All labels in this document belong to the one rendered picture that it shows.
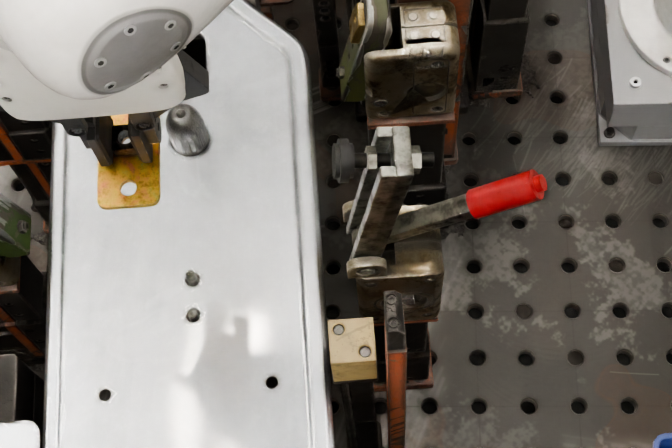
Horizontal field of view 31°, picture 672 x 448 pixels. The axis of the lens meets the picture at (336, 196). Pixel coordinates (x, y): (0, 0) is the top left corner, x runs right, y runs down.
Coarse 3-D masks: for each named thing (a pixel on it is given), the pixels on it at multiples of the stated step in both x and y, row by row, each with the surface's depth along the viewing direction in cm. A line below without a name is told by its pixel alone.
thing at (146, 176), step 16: (112, 128) 73; (112, 144) 73; (128, 144) 73; (128, 160) 73; (112, 176) 73; (128, 176) 73; (144, 176) 73; (112, 192) 73; (144, 192) 73; (160, 192) 73; (112, 208) 72
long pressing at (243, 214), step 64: (256, 64) 104; (256, 128) 102; (64, 192) 101; (128, 192) 100; (192, 192) 100; (256, 192) 100; (64, 256) 98; (128, 256) 98; (192, 256) 98; (256, 256) 98; (320, 256) 97; (64, 320) 96; (128, 320) 96; (256, 320) 95; (320, 320) 95; (64, 384) 94; (128, 384) 94; (192, 384) 94; (256, 384) 93; (320, 384) 93
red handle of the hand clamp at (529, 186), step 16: (512, 176) 84; (528, 176) 83; (480, 192) 85; (496, 192) 84; (512, 192) 83; (528, 192) 83; (432, 208) 87; (448, 208) 86; (464, 208) 86; (480, 208) 85; (496, 208) 84; (512, 208) 85; (400, 224) 89; (416, 224) 88; (432, 224) 87; (448, 224) 87; (352, 240) 91
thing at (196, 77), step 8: (184, 56) 65; (184, 64) 65; (192, 64) 66; (184, 72) 65; (192, 72) 66; (200, 72) 66; (208, 72) 67; (192, 80) 66; (200, 80) 66; (208, 80) 67; (192, 88) 67; (200, 88) 67; (208, 88) 67; (192, 96) 68
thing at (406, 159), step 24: (336, 144) 77; (384, 144) 78; (408, 144) 77; (336, 168) 77; (384, 168) 76; (408, 168) 77; (360, 192) 86; (384, 192) 79; (360, 216) 90; (384, 216) 82; (360, 240) 86; (384, 240) 87
